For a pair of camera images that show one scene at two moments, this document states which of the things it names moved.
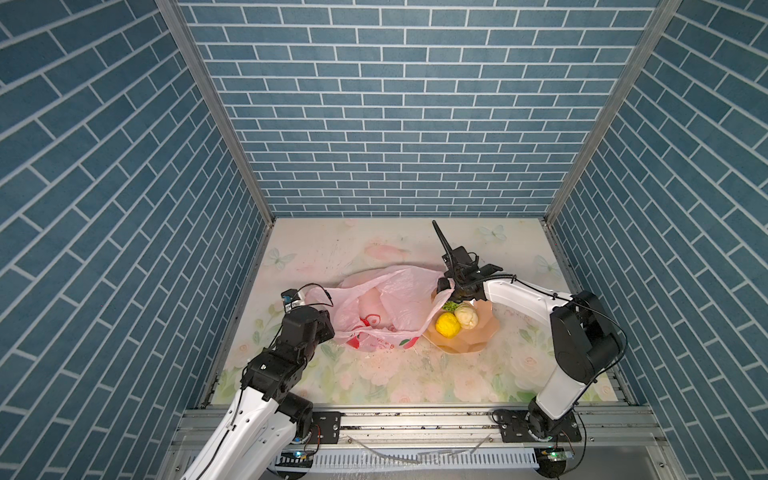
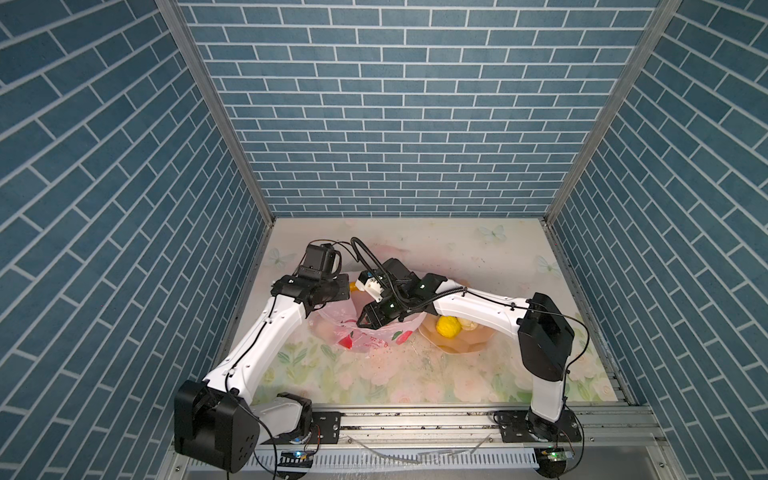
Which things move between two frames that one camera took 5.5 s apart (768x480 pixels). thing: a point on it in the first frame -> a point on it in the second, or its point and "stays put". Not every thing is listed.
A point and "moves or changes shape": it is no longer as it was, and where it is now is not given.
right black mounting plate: x=535 y=426 stays put
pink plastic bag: x=384 y=308 moves or changes shape
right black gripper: x=442 y=284 -> x=373 y=316
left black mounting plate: x=325 y=427 stays put
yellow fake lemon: x=448 y=325 stays put
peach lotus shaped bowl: x=467 y=340 stays put
